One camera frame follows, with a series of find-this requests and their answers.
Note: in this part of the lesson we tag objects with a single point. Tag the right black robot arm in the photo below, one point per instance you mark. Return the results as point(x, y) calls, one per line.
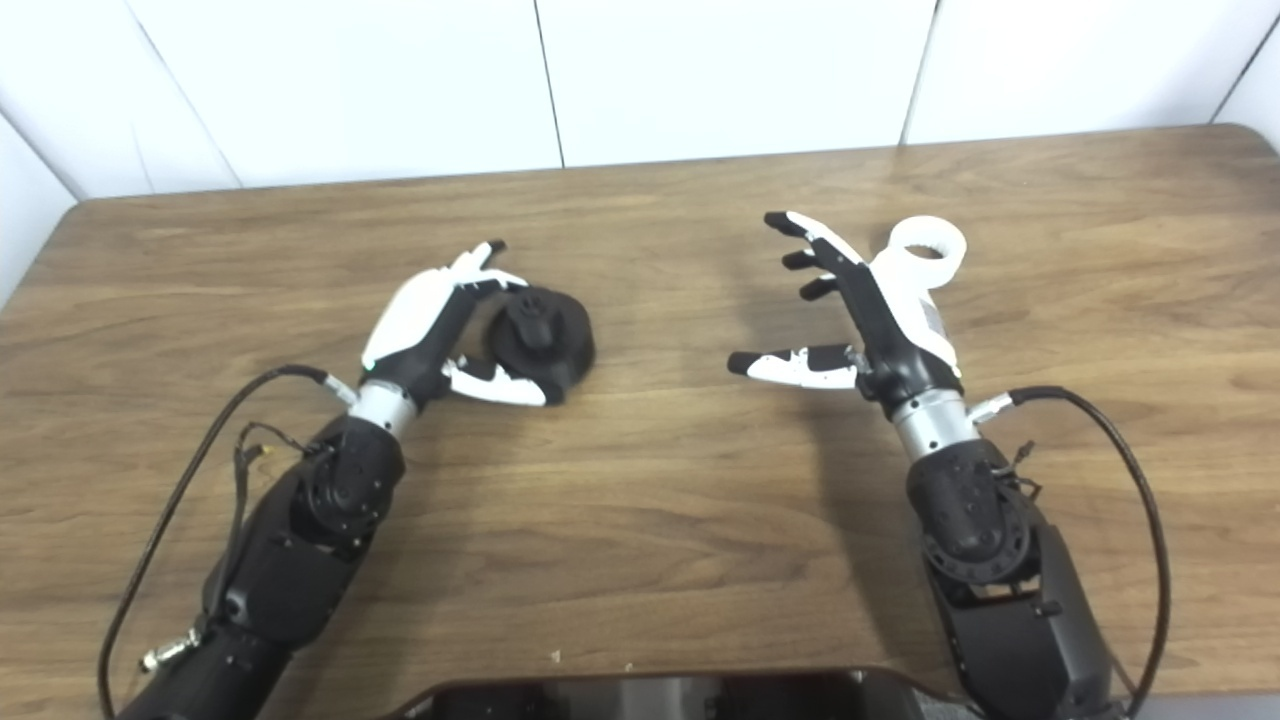
point(1010, 620)

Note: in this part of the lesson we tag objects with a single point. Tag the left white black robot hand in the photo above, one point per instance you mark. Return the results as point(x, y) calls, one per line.
point(410, 320)

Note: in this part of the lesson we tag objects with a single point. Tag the black robot torso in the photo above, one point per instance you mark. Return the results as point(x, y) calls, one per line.
point(650, 698)

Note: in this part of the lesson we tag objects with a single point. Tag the round black stepped part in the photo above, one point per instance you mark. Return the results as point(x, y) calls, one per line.
point(565, 345)

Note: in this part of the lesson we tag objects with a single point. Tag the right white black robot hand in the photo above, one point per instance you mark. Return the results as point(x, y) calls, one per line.
point(890, 335)

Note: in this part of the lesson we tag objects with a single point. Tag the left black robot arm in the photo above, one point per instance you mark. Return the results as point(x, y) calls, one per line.
point(290, 580)

